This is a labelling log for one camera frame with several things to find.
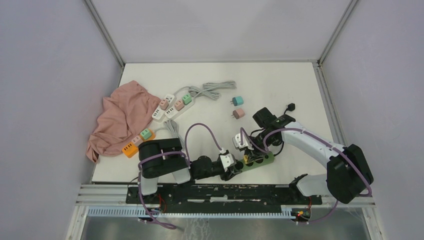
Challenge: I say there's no green power strip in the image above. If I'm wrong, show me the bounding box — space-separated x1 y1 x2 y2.
237 152 275 172

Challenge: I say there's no pink charger plug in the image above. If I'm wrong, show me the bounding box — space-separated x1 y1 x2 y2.
232 108 245 120

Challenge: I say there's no teal usb charger plug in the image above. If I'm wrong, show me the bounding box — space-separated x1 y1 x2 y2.
230 96 244 106

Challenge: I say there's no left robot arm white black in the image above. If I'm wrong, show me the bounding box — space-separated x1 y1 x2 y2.
137 138 243 204

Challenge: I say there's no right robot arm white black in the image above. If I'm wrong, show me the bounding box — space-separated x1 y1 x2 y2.
233 107 374 204

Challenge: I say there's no pink plug on right strip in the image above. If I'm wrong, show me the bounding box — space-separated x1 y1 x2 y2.
174 100 185 112

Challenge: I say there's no green plug on white strip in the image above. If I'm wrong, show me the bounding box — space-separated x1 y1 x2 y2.
181 93 193 106

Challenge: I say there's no orange power strip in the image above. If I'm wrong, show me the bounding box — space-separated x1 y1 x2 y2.
122 128 156 159

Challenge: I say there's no pink cloth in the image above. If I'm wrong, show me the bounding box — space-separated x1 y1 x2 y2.
85 80 161 163

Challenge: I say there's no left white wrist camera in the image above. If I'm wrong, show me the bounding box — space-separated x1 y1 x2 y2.
219 150 236 172

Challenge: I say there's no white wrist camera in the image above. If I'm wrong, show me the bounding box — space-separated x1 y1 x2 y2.
232 132 252 151
219 150 236 172

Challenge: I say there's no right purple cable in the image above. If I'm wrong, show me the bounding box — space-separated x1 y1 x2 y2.
240 127 373 225

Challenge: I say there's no purple cable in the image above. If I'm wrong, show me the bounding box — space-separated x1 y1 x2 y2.
240 127 373 225
137 123 226 230

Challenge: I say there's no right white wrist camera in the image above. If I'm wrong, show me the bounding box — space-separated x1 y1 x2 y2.
232 132 252 151

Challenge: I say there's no black power cord with plug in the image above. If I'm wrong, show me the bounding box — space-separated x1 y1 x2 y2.
273 103 296 157

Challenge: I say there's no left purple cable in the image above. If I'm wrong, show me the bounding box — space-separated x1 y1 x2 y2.
137 123 226 230

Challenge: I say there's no black mounting base plate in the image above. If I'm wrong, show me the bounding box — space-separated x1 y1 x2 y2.
125 183 323 214

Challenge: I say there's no grey coiled cord lower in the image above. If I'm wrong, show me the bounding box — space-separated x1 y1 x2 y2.
153 119 187 147

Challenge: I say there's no grey coiled cord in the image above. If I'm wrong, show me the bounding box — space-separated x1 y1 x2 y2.
172 80 237 101
153 119 187 147

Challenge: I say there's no grey coiled cord upper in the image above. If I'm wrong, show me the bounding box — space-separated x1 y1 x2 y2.
172 80 237 101

